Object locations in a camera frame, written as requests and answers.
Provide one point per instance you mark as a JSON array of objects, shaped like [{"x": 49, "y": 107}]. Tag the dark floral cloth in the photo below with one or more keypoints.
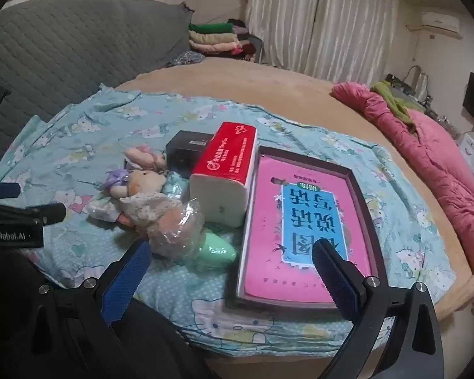
[{"x": 185, "y": 59}]

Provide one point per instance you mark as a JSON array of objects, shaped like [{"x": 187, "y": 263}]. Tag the lavender dress plush bear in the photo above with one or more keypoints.
[{"x": 146, "y": 183}]

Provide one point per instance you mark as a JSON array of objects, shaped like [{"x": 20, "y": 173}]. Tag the white air conditioner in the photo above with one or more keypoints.
[{"x": 440, "y": 21}]

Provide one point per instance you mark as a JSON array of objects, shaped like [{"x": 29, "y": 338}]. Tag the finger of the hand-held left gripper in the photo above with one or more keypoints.
[
  {"x": 2, "y": 190},
  {"x": 31, "y": 213}
]

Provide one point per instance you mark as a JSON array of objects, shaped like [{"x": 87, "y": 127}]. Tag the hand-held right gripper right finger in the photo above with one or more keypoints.
[{"x": 339, "y": 280}]

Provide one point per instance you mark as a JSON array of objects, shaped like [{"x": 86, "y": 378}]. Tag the green cloth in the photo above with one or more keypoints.
[{"x": 395, "y": 100}]

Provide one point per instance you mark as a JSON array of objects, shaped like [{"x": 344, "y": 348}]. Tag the clear plastic bag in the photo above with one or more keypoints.
[{"x": 185, "y": 239}]

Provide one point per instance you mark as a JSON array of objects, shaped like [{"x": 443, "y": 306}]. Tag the light blue cartoon printed blanket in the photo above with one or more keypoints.
[{"x": 83, "y": 126}]

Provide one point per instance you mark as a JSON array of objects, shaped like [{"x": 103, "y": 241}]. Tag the pink bow plush bear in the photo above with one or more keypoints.
[{"x": 142, "y": 156}]

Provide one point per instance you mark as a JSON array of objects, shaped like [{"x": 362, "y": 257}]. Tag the white curtains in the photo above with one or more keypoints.
[{"x": 320, "y": 19}]

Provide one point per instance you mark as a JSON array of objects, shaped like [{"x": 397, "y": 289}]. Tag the grey quilted headboard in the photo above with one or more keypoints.
[{"x": 83, "y": 47}]

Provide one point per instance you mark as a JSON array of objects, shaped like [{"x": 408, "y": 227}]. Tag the red tissue pack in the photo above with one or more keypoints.
[{"x": 225, "y": 154}]

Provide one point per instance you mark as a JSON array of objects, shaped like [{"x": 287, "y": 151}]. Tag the pink quilt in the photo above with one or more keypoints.
[{"x": 438, "y": 158}]

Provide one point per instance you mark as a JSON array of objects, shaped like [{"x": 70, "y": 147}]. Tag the stack of folded clothes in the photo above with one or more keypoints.
[{"x": 213, "y": 41}]

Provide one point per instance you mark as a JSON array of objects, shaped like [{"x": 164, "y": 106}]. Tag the black box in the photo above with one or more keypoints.
[{"x": 183, "y": 150}]

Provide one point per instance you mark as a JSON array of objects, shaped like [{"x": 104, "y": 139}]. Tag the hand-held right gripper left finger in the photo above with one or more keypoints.
[{"x": 126, "y": 280}]

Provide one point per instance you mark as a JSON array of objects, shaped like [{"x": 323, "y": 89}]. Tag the pink book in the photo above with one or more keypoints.
[
  {"x": 268, "y": 213},
  {"x": 284, "y": 304}
]

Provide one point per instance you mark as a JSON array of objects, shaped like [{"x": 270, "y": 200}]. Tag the cluttered side table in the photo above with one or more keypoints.
[{"x": 430, "y": 104}]

